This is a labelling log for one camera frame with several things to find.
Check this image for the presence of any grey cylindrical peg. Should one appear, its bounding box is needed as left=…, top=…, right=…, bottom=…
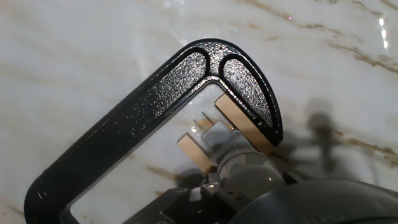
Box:
left=216, top=148, right=287, bottom=200

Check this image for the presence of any black C-clamp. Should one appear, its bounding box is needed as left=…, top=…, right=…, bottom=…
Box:
left=24, top=37, right=284, bottom=224

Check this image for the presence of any small wooden clamp block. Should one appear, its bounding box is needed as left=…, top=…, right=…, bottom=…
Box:
left=214, top=93, right=277, bottom=157
left=176, top=132, right=218, bottom=175

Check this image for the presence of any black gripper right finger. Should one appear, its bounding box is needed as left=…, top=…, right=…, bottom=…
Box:
left=282, top=170, right=305, bottom=185

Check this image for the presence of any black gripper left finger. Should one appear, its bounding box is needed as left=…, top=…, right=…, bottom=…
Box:
left=123, top=182, right=253, bottom=224

